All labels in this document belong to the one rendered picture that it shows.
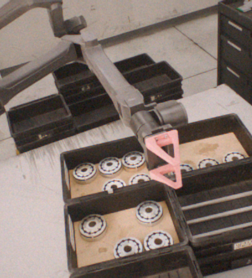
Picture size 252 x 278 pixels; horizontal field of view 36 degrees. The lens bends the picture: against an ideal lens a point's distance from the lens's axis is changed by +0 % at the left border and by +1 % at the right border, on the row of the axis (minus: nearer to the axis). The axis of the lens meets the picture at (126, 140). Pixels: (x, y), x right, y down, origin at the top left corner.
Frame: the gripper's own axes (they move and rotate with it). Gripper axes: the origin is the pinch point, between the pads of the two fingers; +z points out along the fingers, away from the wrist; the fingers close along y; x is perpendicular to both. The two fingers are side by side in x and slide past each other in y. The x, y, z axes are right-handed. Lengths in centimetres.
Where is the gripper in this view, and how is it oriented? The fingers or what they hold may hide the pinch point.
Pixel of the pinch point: (175, 173)
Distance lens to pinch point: 75.8
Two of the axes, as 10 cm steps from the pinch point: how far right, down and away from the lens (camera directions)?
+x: -9.4, 3.1, -1.8
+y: 1.3, 7.7, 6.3
